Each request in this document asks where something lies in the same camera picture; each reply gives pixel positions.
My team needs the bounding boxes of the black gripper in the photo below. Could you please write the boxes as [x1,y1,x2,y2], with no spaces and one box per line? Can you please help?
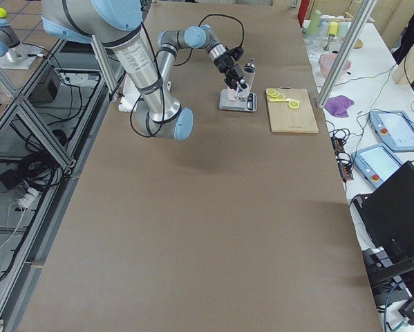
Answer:
[214,51,248,91]

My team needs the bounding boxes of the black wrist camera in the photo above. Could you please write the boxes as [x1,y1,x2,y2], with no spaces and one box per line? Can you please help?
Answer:
[228,46,244,61]

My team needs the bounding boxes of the yellow cup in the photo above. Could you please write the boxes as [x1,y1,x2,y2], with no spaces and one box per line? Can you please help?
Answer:
[328,21,339,37]

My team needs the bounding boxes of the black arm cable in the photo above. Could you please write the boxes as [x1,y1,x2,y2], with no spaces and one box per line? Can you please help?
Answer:
[129,13,246,138]

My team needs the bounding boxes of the lemon slice front left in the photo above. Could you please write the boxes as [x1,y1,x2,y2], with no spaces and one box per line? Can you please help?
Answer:
[288,100,300,109]

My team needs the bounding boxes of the teach pendant near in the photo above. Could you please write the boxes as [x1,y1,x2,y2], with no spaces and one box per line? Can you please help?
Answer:
[351,143,403,189]

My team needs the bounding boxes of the yellow plastic knife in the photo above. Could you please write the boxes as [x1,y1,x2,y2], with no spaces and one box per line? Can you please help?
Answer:
[268,98,298,102]

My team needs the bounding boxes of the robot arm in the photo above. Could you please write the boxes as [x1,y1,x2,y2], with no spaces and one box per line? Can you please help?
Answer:
[41,1,247,140]
[0,19,35,70]

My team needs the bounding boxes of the teach pendant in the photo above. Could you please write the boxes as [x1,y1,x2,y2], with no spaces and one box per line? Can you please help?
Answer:
[369,111,414,152]
[351,143,403,189]

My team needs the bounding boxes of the pink plastic cup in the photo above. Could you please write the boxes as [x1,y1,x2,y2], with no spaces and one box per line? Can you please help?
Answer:
[227,88,237,101]

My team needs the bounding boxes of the purple cloth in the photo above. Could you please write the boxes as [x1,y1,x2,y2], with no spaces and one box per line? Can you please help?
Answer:
[324,95,355,118]

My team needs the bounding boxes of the teach pendant far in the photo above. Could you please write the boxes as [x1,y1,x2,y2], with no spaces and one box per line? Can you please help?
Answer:
[369,111,414,152]

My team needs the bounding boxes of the black power strip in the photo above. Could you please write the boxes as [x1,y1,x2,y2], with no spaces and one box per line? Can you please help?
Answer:
[331,136,353,182]

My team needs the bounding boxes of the black monitor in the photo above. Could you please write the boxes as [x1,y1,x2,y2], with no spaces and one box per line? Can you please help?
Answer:
[355,161,414,296]

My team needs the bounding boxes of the white pedestal base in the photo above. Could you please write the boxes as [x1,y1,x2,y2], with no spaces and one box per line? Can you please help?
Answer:
[118,74,140,112]

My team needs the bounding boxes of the aluminium frame post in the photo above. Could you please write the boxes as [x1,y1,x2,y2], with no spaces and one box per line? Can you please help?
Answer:
[317,0,377,109]

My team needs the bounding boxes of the glass sauce bottle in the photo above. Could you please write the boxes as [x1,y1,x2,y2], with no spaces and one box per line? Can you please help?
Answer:
[236,58,256,101]

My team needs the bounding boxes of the digital kitchen scale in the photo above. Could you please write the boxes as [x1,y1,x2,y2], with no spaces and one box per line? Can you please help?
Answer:
[219,89,257,112]

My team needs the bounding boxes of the green cup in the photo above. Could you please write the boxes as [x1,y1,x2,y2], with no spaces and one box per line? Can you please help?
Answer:
[307,10,321,35]

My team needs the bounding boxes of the pink bowl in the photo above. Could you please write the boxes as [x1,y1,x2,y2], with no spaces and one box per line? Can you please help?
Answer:
[319,53,352,77]

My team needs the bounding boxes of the bamboo cutting board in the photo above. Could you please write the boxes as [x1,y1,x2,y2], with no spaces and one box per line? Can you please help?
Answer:
[265,88,319,133]

